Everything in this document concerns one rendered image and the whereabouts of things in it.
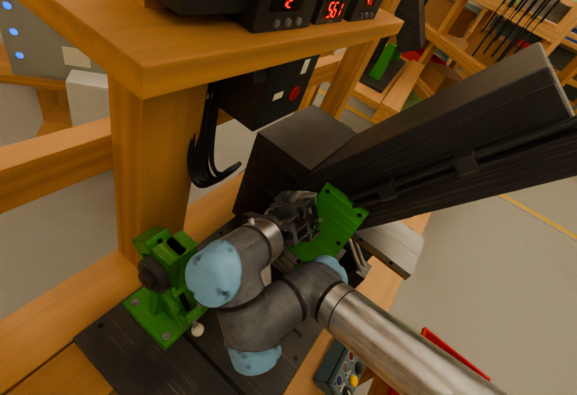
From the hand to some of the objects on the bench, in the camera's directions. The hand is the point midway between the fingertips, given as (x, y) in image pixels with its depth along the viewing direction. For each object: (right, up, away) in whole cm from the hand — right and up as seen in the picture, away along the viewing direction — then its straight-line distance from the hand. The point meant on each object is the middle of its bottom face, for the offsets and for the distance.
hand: (304, 203), depth 70 cm
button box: (+9, -45, +10) cm, 47 cm away
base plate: (-3, -19, +30) cm, 36 cm away
